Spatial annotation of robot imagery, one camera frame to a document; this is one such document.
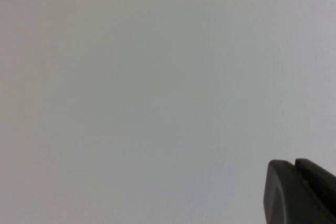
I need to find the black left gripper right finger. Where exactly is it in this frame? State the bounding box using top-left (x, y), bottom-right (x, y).
top-left (295, 158), bottom-right (336, 210)

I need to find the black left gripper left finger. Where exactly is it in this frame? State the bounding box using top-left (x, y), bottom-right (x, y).
top-left (263, 159), bottom-right (336, 224)

